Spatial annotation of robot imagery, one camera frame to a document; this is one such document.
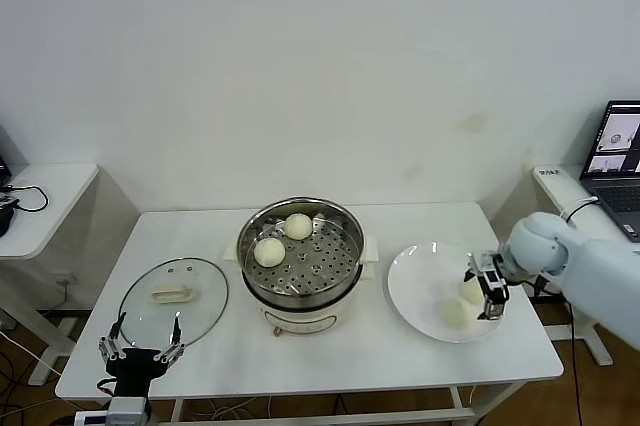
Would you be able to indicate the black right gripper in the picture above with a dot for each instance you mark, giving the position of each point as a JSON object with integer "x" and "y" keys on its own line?
{"x": 502, "y": 266}

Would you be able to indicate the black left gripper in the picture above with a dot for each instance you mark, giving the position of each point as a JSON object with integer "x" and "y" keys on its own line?
{"x": 135, "y": 368}

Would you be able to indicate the white steamed baozi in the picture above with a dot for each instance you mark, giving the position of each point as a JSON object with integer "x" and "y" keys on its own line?
{"x": 298, "y": 226}
{"x": 455, "y": 314}
{"x": 470, "y": 292}
{"x": 270, "y": 252}

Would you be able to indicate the glass pot lid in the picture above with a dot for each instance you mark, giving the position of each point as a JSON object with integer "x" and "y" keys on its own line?
{"x": 150, "y": 316}

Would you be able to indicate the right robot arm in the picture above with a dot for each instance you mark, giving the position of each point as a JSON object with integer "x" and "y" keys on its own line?
{"x": 600, "y": 266}

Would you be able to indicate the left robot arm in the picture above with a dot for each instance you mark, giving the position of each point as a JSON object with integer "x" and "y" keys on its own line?
{"x": 125, "y": 413}

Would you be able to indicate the perforated steel steamer basket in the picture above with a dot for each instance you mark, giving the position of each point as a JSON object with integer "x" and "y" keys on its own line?
{"x": 320, "y": 266}

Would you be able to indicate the round white plate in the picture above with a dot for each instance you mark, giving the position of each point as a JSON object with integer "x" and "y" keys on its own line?
{"x": 420, "y": 291}

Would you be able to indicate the white side table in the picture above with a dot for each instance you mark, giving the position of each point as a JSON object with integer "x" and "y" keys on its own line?
{"x": 560, "y": 191}
{"x": 50, "y": 206}

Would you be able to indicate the small printed table label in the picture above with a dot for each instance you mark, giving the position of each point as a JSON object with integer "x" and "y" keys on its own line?
{"x": 550, "y": 173}

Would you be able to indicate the cream electric cooking pot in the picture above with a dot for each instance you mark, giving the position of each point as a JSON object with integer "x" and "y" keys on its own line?
{"x": 300, "y": 318}

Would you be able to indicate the open grey laptop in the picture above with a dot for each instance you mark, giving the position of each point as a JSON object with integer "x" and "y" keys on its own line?
{"x": 617, "y": 196}

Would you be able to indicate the small usb hub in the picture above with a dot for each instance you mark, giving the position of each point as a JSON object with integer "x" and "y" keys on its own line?
{"x": 6, "y": 200}

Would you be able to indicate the open black laptop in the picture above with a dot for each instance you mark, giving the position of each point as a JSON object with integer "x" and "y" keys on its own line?
{"x": 4, "y": 166}

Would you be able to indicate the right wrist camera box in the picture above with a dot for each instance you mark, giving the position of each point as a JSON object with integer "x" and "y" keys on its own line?
{"x": 482, "y": 261}

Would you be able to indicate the white wall power socket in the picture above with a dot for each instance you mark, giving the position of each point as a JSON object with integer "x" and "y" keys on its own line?
{"x": 65, "y": 280}

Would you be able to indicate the white table frame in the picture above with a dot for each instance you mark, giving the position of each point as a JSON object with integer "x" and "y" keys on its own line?
{"x": 375, "y": 415}

